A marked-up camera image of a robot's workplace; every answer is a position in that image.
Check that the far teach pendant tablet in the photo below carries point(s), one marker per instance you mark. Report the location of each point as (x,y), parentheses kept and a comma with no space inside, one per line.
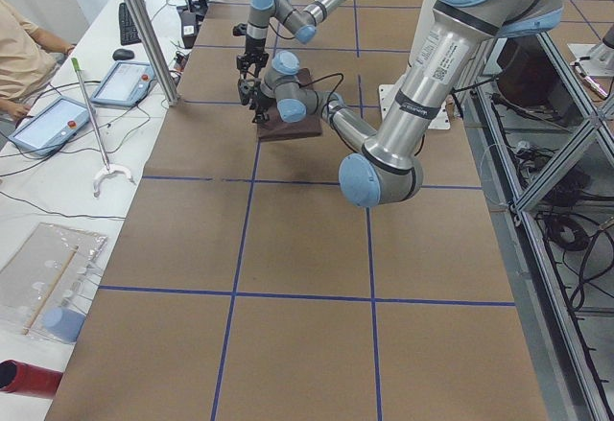
(126,84)

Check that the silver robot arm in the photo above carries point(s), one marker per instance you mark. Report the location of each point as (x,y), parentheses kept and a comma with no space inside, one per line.
(382,167)
(300,23)

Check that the red cylinder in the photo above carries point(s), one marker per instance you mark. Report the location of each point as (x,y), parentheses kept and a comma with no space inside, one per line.
(29,380)

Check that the clear plastic bag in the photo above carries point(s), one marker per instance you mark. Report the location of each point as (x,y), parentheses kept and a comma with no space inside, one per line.
(57,266)

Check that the person in beige shirt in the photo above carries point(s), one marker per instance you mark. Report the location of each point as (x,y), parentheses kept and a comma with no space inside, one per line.
(29,59)

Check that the dark brown t-shirt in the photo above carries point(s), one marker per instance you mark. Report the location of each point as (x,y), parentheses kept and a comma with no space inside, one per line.
(292,126)

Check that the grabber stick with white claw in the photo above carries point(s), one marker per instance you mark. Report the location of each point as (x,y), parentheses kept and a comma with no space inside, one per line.
(109,168)

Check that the teach pendant tablet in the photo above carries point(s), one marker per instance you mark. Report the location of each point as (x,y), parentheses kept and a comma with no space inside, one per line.
(51,128)
(126,84)

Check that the black keyboard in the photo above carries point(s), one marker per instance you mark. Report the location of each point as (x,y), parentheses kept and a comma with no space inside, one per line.
(127,29)

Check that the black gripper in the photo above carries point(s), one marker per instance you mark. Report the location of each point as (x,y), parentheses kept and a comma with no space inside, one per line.
(251,51)
(258,99)

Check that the aluminium frame post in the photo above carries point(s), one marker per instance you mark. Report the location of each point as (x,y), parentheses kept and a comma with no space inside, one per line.
(153,50)

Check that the black computer mouse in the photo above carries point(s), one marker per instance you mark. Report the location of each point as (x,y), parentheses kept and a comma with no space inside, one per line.
(123,54)

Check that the near teach pendant tablet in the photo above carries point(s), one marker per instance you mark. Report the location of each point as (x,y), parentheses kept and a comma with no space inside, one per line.
(51,128)

